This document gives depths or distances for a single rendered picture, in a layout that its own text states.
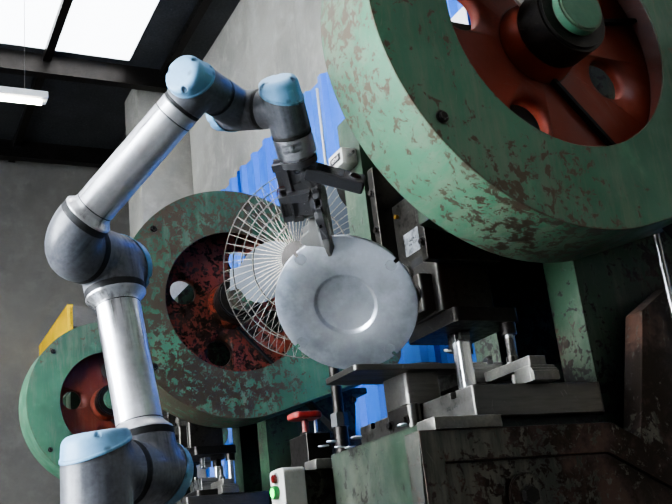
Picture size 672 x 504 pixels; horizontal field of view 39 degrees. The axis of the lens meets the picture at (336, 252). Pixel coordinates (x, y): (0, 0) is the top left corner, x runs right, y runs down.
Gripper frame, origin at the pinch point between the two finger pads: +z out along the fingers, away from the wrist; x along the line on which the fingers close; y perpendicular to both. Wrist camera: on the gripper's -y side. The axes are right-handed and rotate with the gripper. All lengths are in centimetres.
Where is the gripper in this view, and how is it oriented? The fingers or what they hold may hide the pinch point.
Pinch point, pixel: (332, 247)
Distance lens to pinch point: 184.9
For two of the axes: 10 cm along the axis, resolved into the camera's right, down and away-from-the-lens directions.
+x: -0.7, 4.6, -8.9
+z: 2.2, 8.7, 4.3
